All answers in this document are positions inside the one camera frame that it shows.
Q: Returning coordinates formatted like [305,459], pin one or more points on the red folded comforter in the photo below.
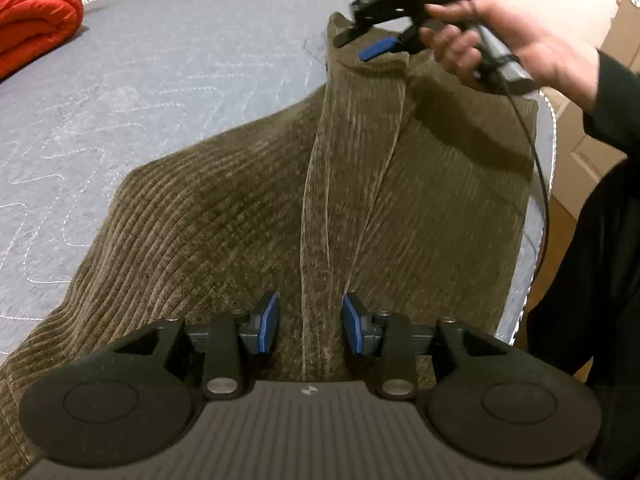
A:
[35,25]

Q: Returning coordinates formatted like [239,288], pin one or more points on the person's black clothing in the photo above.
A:
[595,310]

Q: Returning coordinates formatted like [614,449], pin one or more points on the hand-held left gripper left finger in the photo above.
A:
[265,322]

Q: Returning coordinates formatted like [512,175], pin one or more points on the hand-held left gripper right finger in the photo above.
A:
[356,322]

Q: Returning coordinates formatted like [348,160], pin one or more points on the person's right hand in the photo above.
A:
[540,45]

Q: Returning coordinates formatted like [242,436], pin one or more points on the beige panelled door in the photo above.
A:
[585,160]

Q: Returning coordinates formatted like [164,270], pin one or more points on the person's right forearm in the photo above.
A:
[617,105]

